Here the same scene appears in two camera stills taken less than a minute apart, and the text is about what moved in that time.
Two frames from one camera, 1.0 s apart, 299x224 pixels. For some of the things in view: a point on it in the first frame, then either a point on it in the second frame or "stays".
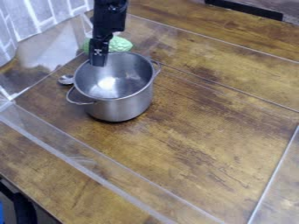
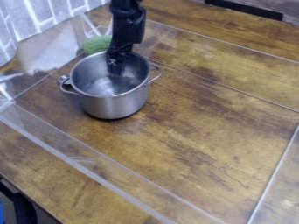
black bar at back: (248, 10) stays
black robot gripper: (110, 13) to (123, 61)
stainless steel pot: (117, 92) stays
